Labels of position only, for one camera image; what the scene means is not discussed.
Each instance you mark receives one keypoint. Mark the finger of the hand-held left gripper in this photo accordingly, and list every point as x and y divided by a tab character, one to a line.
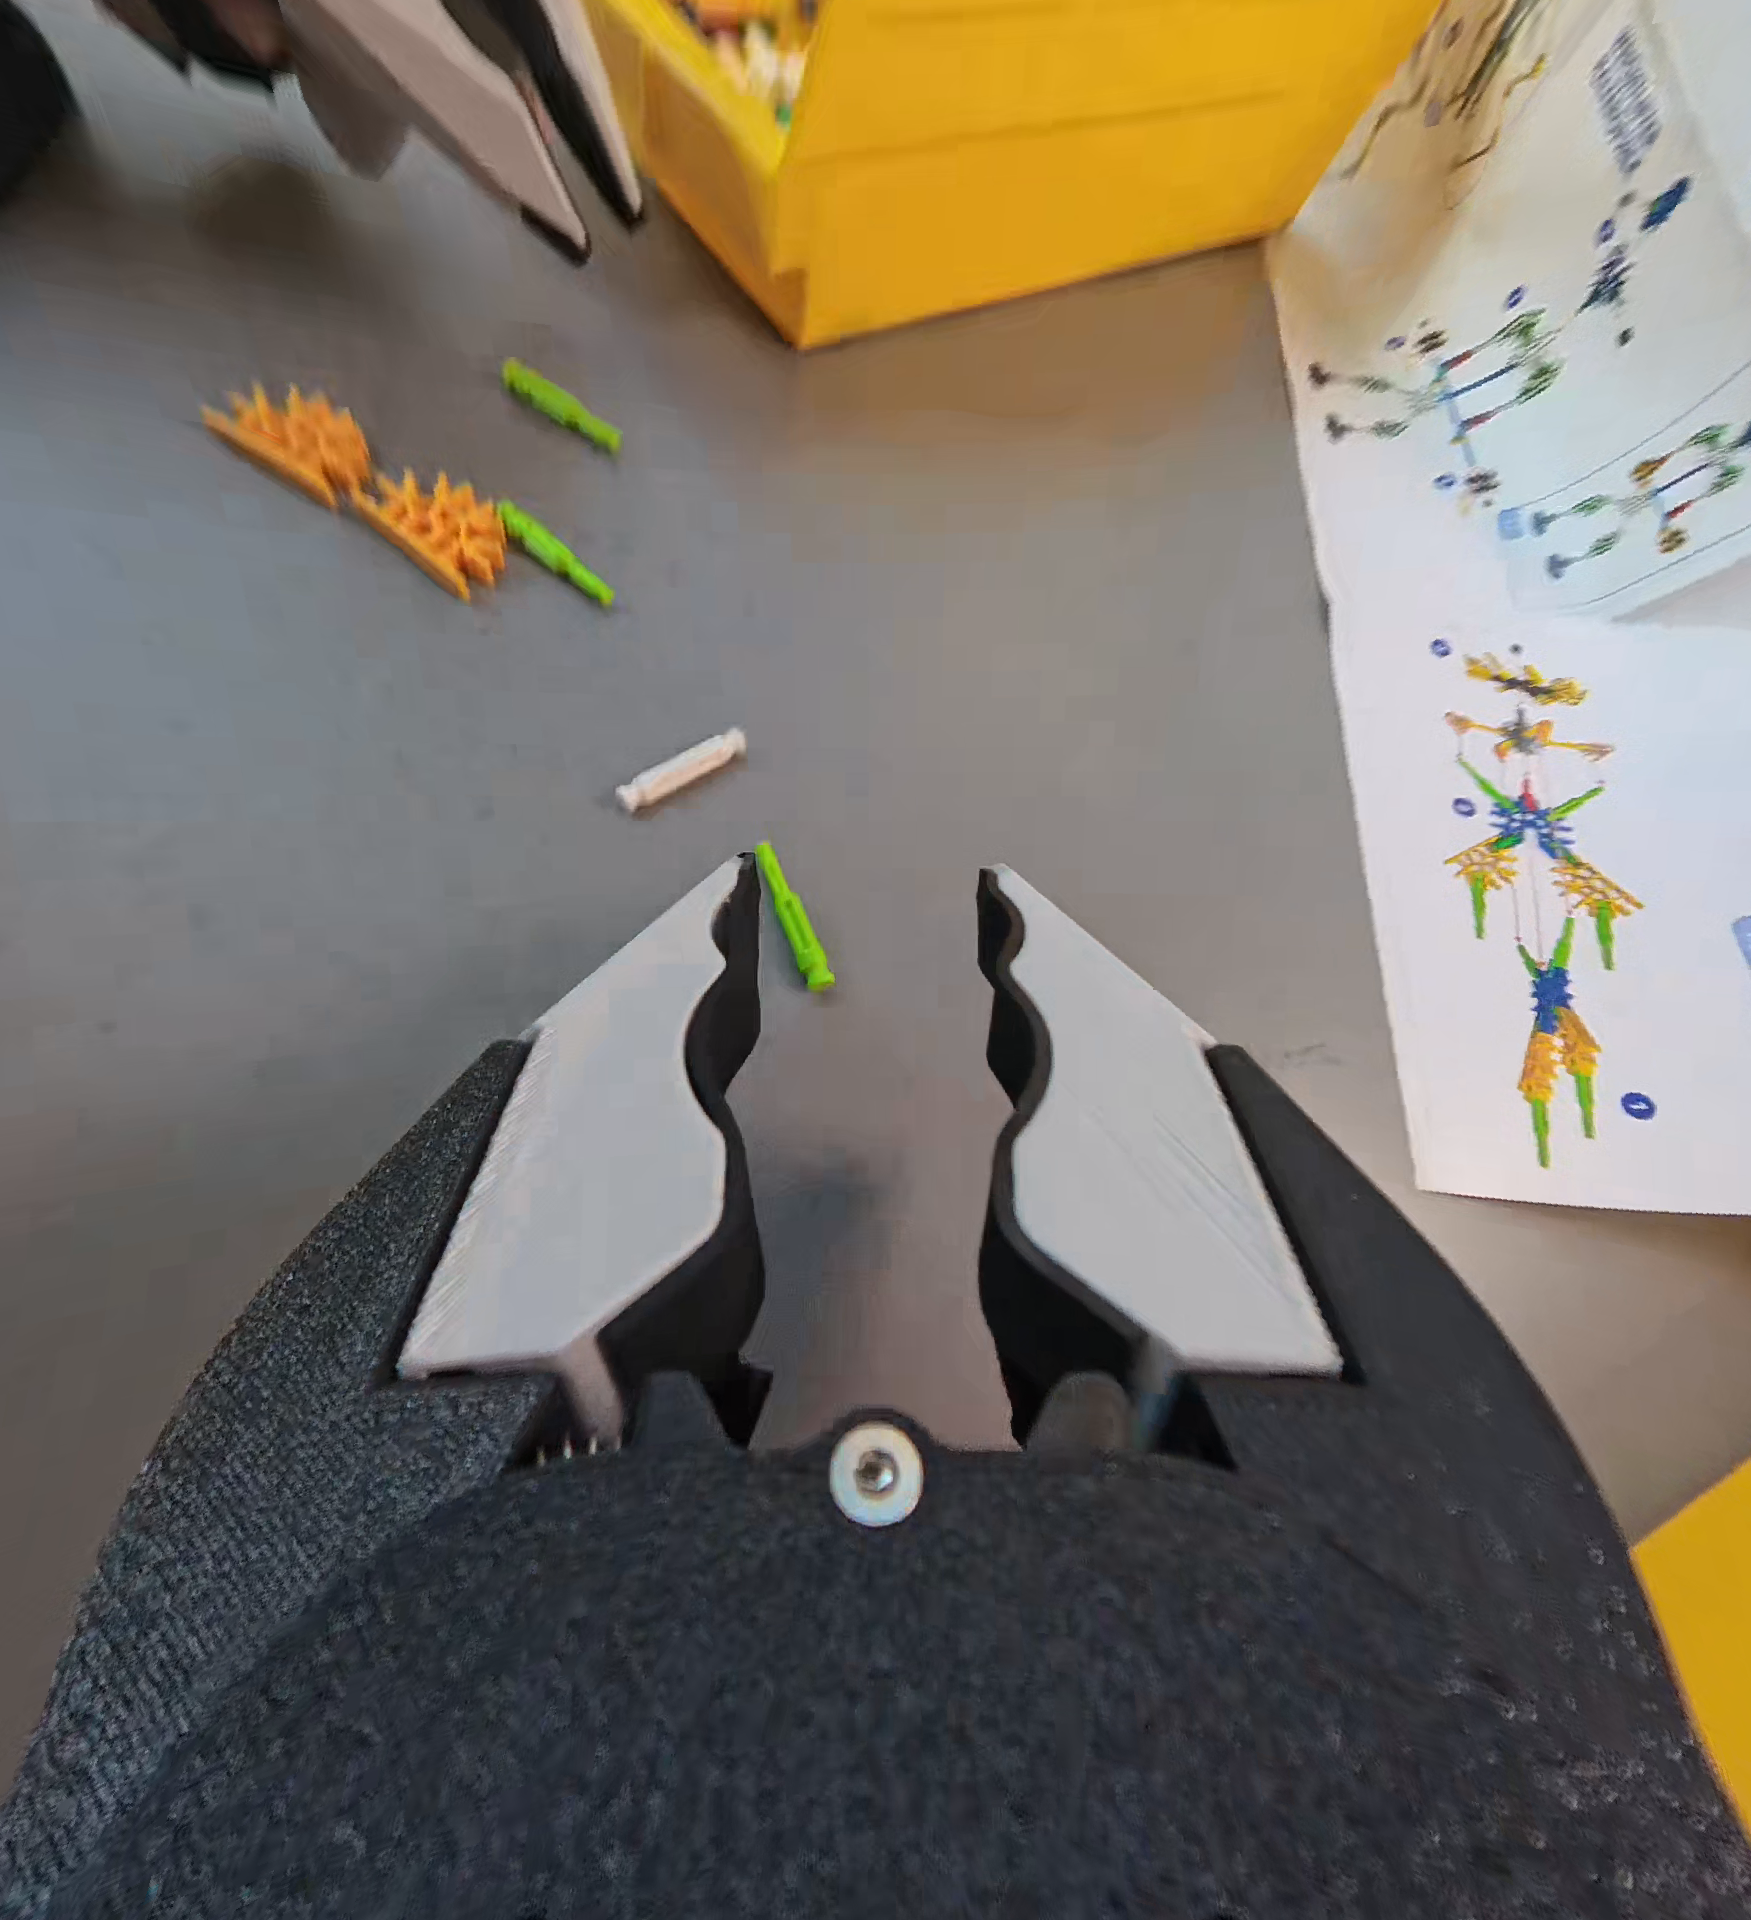
583	89
439	106

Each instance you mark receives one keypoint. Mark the pile of rods and connectors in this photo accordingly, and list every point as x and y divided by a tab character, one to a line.
754	61

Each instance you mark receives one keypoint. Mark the lime green rod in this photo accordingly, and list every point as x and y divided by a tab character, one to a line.
558	406
552	553
796	923

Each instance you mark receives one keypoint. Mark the white building instruction sheet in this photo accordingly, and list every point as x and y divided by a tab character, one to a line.
1641	900

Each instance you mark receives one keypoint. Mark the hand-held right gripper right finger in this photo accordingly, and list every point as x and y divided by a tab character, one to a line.
1159	1185

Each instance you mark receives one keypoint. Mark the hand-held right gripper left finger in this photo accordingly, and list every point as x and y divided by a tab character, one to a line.
590	1185

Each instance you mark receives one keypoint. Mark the yellow snowflake connector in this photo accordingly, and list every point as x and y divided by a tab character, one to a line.
297	442

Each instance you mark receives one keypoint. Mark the short white rod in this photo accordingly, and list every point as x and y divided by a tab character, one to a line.
680	770

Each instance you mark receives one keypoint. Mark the orange fan connector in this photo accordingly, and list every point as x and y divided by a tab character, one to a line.
439	542

